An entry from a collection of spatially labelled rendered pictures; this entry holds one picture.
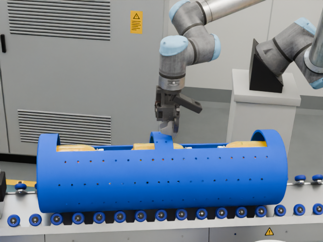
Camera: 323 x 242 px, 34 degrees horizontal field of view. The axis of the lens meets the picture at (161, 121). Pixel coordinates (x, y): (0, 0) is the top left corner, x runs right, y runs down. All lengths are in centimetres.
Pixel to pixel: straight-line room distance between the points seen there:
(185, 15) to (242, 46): 291
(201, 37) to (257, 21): 289
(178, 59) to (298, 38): 97
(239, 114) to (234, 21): 211
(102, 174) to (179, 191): 28
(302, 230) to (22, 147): 237
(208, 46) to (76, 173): 61
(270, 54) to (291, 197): 74
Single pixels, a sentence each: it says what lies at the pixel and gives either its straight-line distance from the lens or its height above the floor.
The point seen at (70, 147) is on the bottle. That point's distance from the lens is 190.
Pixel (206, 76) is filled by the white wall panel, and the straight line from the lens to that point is 483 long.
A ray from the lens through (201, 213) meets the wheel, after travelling 198.
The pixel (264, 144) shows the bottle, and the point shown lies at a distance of 199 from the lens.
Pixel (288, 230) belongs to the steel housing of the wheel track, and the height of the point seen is 88.
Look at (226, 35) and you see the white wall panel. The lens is 470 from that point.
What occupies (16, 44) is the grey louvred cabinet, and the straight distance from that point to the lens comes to 359.
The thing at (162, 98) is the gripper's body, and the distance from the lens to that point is 180.
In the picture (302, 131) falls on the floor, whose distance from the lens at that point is 468.
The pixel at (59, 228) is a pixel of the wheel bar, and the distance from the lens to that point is 198.
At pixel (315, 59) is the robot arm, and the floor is 134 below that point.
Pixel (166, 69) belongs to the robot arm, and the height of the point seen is 151.
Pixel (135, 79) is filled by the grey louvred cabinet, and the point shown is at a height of 76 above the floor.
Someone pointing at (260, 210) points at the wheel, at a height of 97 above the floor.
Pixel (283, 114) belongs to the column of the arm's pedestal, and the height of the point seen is 100.
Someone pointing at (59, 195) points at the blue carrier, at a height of 110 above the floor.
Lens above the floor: 219
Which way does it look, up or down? 29 degrees down
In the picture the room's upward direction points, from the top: 3 degrees clockwise
